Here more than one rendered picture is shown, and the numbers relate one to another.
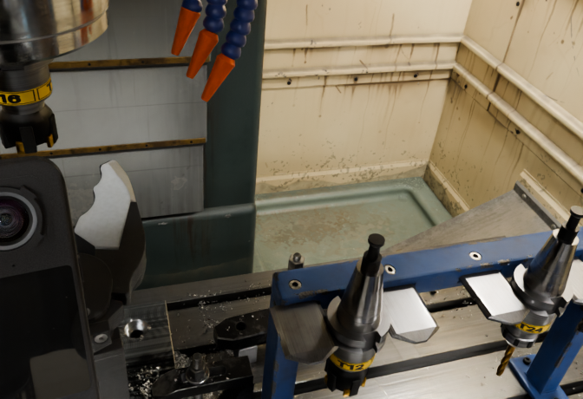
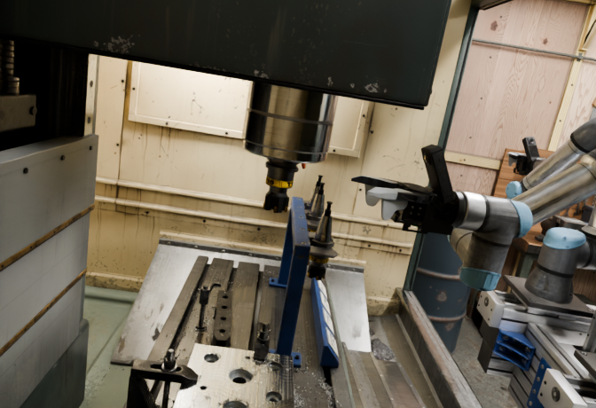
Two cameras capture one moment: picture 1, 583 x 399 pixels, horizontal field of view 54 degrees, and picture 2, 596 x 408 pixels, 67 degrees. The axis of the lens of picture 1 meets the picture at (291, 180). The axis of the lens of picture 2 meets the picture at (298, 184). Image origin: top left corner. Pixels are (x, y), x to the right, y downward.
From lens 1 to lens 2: 1.02 m
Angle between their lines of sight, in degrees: 70
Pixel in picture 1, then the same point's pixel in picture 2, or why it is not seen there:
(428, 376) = (265, 305)
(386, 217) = not seen: hidden behind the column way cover
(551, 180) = (182, 226)
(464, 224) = (156, 272)
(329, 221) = not seen: hidden behind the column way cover
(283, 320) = (317, 252)
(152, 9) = (78, 178)
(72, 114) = (37, 283)
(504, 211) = (167, 255)
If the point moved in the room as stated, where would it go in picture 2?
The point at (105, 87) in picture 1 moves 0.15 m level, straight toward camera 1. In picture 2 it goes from (53, 249) to (129, 259)
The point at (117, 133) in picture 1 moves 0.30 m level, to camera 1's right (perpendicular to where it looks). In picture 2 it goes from (54, 287) to (145, 246)
